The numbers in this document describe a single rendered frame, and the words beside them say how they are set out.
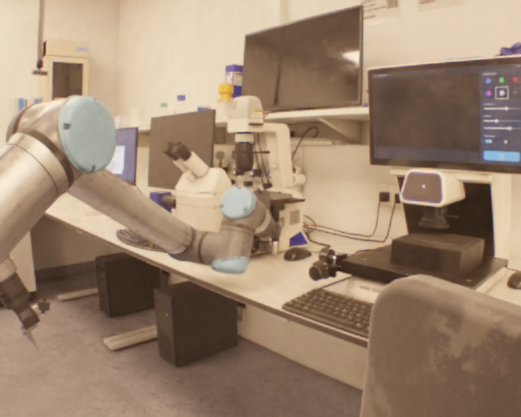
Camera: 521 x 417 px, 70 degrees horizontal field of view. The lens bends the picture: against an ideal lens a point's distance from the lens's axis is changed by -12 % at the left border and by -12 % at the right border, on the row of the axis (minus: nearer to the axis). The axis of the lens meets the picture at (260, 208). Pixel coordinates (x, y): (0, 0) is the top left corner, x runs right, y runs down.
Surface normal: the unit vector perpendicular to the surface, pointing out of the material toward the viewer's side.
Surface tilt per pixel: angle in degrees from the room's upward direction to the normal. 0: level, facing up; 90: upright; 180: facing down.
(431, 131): 93
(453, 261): 90
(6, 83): 90
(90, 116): 85
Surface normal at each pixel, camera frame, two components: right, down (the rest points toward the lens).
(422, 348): -0.89, 0.07
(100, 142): 0.93, -0.03
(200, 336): 0.68, 0.11
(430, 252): -0.73, 0.10
